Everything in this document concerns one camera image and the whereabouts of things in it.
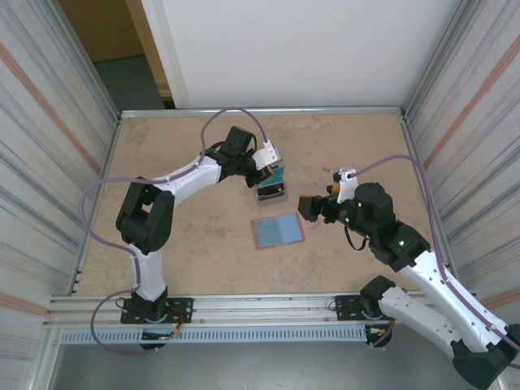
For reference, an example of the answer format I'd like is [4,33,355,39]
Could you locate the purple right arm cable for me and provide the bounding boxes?
[353,154,520,354]

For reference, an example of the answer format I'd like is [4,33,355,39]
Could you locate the aluminium corner post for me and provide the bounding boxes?
[404,0,487,119]
[50,0,123,123]

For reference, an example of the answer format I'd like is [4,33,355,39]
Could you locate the grey slotted cable duct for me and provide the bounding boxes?
[59,327,369,345]

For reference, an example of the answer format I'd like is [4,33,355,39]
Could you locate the pink leather card holder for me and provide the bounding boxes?
[250,211,320,254]

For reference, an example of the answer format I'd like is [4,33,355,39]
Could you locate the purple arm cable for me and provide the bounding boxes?
[353,154,520,354]
[79,107,271,357]

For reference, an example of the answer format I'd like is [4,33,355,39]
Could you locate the aluminium table side rail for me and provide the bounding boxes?
[400,115,460,290]
[71,115,123,294]

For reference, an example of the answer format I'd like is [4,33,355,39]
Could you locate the aluminium frame crossbar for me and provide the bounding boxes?
[119,106,409,120]

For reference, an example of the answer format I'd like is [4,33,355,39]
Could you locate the small green circuit board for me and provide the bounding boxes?
[141,327,182,340]

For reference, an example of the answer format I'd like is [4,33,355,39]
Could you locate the striped translucent side panel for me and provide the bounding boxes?
[0,0,121,354]
[405,0,520,322]

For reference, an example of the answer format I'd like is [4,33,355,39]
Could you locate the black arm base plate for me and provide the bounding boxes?
[120,297,194,325]
[333,295,369,322]

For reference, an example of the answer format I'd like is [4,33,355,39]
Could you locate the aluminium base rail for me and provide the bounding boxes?
[42,290,487,328]

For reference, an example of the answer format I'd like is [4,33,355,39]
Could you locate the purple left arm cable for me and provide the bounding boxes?
[79,107,271,357]

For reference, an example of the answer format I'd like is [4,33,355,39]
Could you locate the brown wooden door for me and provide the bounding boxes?
[58,0,144,62]

